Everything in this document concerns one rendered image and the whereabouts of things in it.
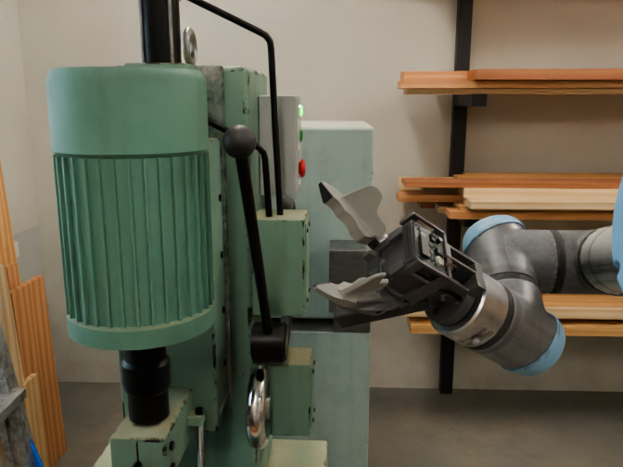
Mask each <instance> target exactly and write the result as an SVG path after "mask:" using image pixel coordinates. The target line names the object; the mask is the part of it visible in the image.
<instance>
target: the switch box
mask: <svg viewBox="0 0 623 467"><path fill-rule="evenodd" d="M299 105H300V97H299V96H298V95H278V96H277V107H278V125H279V143H280V160H281V177H282V195H283V196H295V195H296V193H297V191H298V190H299V188H300V186H301V175H300V174H299V163H300V162H301V142H299V128H301V116H300V117H299ZM258 111H259V144H260V145H262V146H263V148H264V149H265V150H266V151H267V155H268V159H269V172H270V185H271V196H275V179H274V163H273V130H272V113H271V97H270V96H269V95H259V97H258ZM259 162H260V194H261V195H262V196H264V187H263V175H262V162H261V154H260V153H259ZM299 178H300V184H299Z"/></svg>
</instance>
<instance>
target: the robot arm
mask: <svg viewBox="0 0 623 467"><path fill-rule="evenodd" d="M318 185H319V189H320V193H321V197H322V200H323V203H324V204H326V205H327V206H328V207H330V208H331V209H332V210H333V212H334V213H335V215H336V217H337V218H338V219H340V220H341V221H342V222H343V223H344V224H345V226H346V227H347V229H348V231H349V233H350V236H351V237H352V238H353V239H354V241H355V242H356V243H360V244H365V245H367V244H368V246H369V247H370V248H371V249H372V250H369V251H368V252H366V253H365V254H364V255H362V257H363V258H364V260H365V275H364V276H363V278H359V279H358V280H356V281H355V282H353V283H352V284H349V283H346V282H342V283H341V284H332V283H330V282H326V283H320V284H315V285H314V286H313V290H314V291H315V292H316V293H318V294H320V295H321V296H323V297H325V298H327V299H329V300H331V301H333V302H335V309H334V318H335V320H336V322H337V324H338V325H339V326H340V327H341V328H346V327H350V326H354V325H359V324H363V323H368V322H375V321H380V320H384V319H388V318H393V317H398V316H401V315H406V314H411V313H415V312H419V311H425V313H426V316H427V317H428V318H429V320H430V322H431V325H432V326H433V328H434V329H435V330H436V331H437V332H439V333H440V334H443V335H444V336H446V337H448V338H450V339H451V340H453V341H455V342H457V343H458V344H460V345H462V346H464V347H467V348H469V349H471V350H473V351H475V352H476V353H477V354H479V355H481V356H483V357H485V358H487V359H489V360H491V361H493V362H495V363H497V364H499V365H501V367H502V368H503V369H505V370H506V371H508V372H515V373H517V374H520V375H523V376H533V375H538V374H540V373H543V372H546V371H547V370H549V369H550V368H551V367H552V366H553V365H554V364H555V363H556V362H557V361H558V359H559V358H560V356H561V354H562V352H563V350H564V347H565V342H566V333H565V329H564V326H563V325H562V323H560V322H559V320H558V319H557V317H556V316H555V315H553V314H551V313H550V312H547V311H546V309H545V308H544V304H543V300H542V296H541V294H578V295H612V296H617V297H621V296H623V175H622V178H621V182H620V185H619V188H618V191H617V200H616V203H615V210H614V217H613V225H610V226H606V227H602V228H598V229H594V230H525V226H524V224H523V223H522V222H521V221H519V220H518V219H517V218H514V217H512V216H508V215H494V216H489V217H487V218H484V219H482V220H480V221H477V222H476V223H475V224H473V225H472V226H471V227H470V228H469V229H468V230H467V232H466V233H465V235H464V239H463V252H464V253H462V252H460V251H459V250H457V249H455V248H454V247H452V246H450V245H449V244H448V243H447V236H446V233H445V232H444V231H442V230H441V229H440V228H439V227H437V226H436V225H434V224H432V223H431V222H429V221H427V220H426V219H424V218H423V217H421V216H419V215H418V214H416V213H415V212H413V213H412V214H411V215H409V216H408V217H406V218H405V219H404V220H402V221H401V222H400V225H401V226H402V227H401V226H400V227H398V228H397V229H396V230H394V231H393V232H392V233H390V234H386V225H385V223H384V222H383V221H382V220H381V218H380V217H379V216H378V213H377V210H378V207H379V205H380V203H381V200H382V194H381V192H380V190H379V189H378V188H377V187H375V186H373V185H368V186H365V187H364V188H362V189H359V190H357V191H354V192H352V193H349V194H347V195H343V194H342V193H340V192H339V191H338V190H337V189H336V188H335V187H333V186H331V185H330V184H328V183H325V182H320V183H319V184H318ZM417 221H421V222H423V223H424V224H426V225H427V226H429V227H431V228H432V229H434V230H432V231H431V232H430V231H429V230H428V229H427V228H425V227H423V226H422V225H420V224H419V223H417Z"/></svg>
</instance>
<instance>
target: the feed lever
mask: <svg viewBox="0 0 623 467"><path fill-rule="evenodd" d="M256 143H257V141H256V136H255V134H254V132H253V131H252V130H251V129H250V128H249V127H247V126H244V125H234V126H232V127H230V128H229V129H227V130H226V132H225V133H224V135H223V138H222V146H223V149H224V151H225V152H226V153H227V154H228V155H229V156H230V157H232V158H235V163H236V168H237V175H238V181H239V186H240V192H241V197H242V203H243V209H244V215H245V221H246V226H247V232H248V242H249V249H250V255H251V260H252V266H253V271H254V277H255V283H256V289H257V295H258V300H259V306H260V312H261V322H255V323H253V325H252V329H251V337H250V356H251V359H252V360H253V361H254V362H273V363H285V361H286V359H287V350H288V327H287V324H286V323H285V322H272V318H271V312H270V305H269V298H268V292H267V285H266V279H265V272H264V266H263V259H262V253H261V240H260V233H259V226H258V220H257V213H256V207H255V200H254V194H253V187H252V181H251V174H250V167H249V161H248V157H249V156H250V155H251V154H252V153H253V151H254V150H255V147H256Z"/></svg>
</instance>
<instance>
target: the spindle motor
mask: <svg viewBox="0 0 623 467"><path fill-rule="evenodd" d="M45 86H46V96H47V106H48V117H49V127H50V137H51V147H52V152H53V153H55V155H53V165H54V175H55V186H56V196H57V216H58V227H59V237H60V247H61V257H62V268H63V278H64V288H65V298H66V309H67V323H68V333H69V336H70V338H71V339H72V340H73V341H75V342H76V343H78V344H81V345H83V346H86V347H92V348H98V349H105V350H140V349H150V348H155V347H166V346H169V345H173V344H177V343H181V342H184V341H186V340H189V339H191V338H194V337H196V336H198V335H200V334H203V333H204V332H206V331H207V330H208V329H209V328H210V327H211V326H212V325H213V324H214V321H215V309H214V287H213V261H212V235H211V209H210V158H209V151H208V150H207V149H208V148H209V127H208V101H207V82H206V80H205V78H204V76H203V74H202V73H201V71H200V70H196V69H173V68H152V67H67V68H54V69H50V71H49V73H48V75H47V77H46V79H45Z"/></svg>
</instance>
